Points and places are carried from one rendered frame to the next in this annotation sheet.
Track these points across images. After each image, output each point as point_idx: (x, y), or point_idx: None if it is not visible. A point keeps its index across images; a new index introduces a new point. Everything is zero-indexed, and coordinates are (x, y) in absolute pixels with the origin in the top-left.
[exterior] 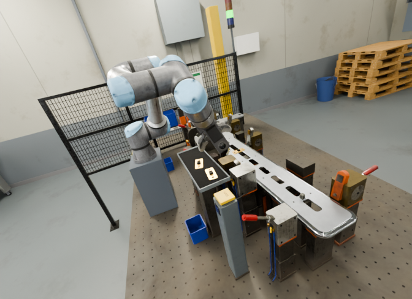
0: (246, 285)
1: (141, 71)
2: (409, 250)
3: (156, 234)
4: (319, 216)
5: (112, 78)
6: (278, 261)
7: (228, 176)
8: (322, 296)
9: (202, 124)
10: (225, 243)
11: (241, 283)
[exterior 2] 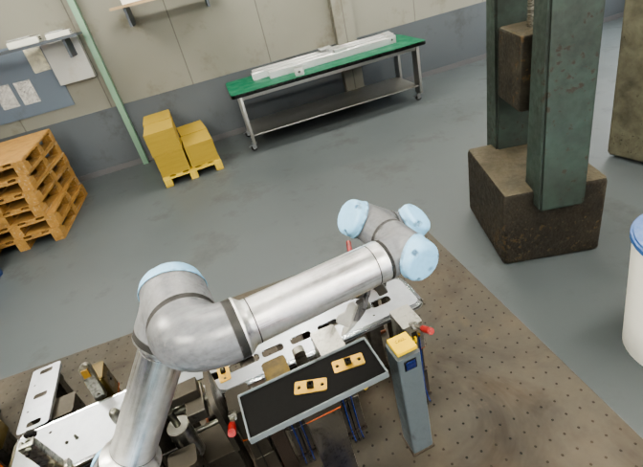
0: (439, 432)
1: (395, 224)
2: None
3: None
4: (397, 300)
5: (421, 240)
6: (424, 370)
7: (362, 339)
8: (441, 359)
9: None
10: (418, 409)
11: (437, 438)
